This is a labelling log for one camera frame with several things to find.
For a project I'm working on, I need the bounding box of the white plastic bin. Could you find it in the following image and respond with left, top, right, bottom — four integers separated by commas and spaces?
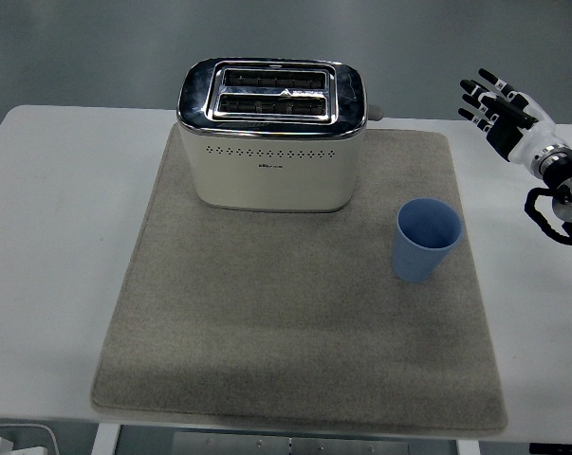
0, 423, 59, 455

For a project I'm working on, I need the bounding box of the white chrome two-slot toaster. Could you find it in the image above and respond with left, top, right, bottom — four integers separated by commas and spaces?
175, 57, 384, 213

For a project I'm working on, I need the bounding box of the beige felt mat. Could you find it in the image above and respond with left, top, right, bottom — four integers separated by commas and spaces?
90, 123, 508, 432

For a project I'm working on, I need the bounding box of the blue ribbed plastic cup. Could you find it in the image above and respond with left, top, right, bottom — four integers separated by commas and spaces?
391, 197, 464, 284

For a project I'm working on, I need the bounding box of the black device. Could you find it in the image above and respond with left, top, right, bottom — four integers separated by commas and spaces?
529, 442, 572, 455

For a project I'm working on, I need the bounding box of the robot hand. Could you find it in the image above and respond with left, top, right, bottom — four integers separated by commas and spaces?
458, 68, 569, 167

